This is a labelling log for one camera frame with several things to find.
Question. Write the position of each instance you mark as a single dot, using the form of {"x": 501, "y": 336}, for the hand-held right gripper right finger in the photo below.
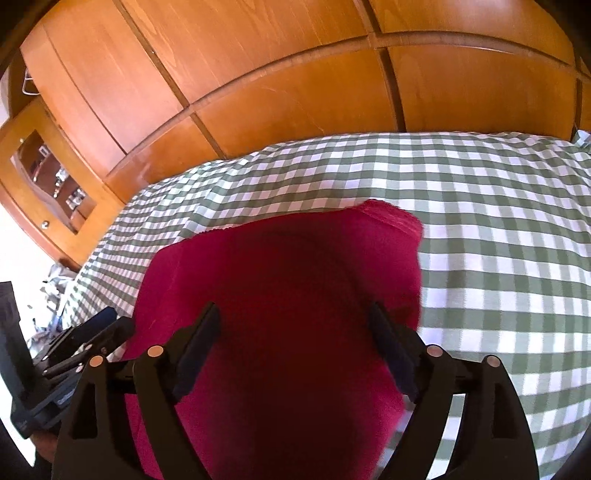
{"x": 392, "y": 350}

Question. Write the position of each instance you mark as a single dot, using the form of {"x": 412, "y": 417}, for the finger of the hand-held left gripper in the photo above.
{"x": 104, "y": 327}
{"x": 69, "y": 367}

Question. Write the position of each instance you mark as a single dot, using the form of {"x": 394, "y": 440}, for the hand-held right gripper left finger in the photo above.
{"x": 196, "y": 350}

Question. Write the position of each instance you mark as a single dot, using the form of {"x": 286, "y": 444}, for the crimson ripped pants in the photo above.
{"x": 286, "y": 286}

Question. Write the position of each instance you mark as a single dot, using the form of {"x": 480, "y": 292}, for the pile of grey clutter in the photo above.
{"x": 53, "y": 295}

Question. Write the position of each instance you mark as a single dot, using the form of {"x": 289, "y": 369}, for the green checked bedsheet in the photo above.
{"x": 485, "y": 230}

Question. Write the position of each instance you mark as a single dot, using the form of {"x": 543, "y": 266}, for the wooden glass door cabinet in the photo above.
{"x": 51, "y": 184}

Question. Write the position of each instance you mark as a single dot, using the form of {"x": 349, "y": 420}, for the wooden wardrobe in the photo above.
{"x": 277, "y": 69}

